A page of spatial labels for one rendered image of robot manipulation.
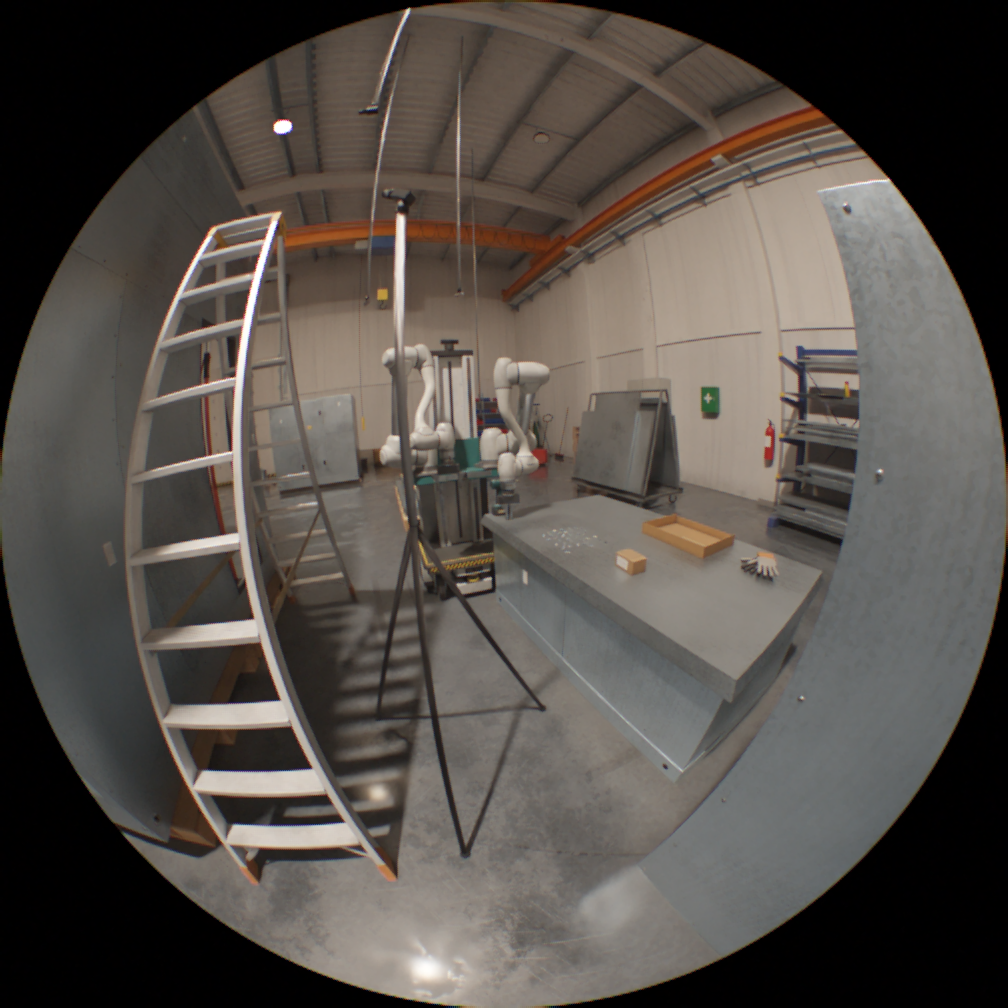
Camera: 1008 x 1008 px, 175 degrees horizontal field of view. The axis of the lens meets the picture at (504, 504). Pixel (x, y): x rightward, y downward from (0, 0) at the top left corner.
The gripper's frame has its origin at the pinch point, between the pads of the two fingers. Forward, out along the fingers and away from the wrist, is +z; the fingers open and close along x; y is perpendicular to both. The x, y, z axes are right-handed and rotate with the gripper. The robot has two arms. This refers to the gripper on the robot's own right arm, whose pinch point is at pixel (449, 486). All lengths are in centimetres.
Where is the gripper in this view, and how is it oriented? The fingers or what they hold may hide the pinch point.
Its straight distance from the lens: 199.8
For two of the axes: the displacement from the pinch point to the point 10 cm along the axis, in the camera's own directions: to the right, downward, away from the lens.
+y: -3.5, -2.3, 9.1
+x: -9.4, 1.3, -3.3
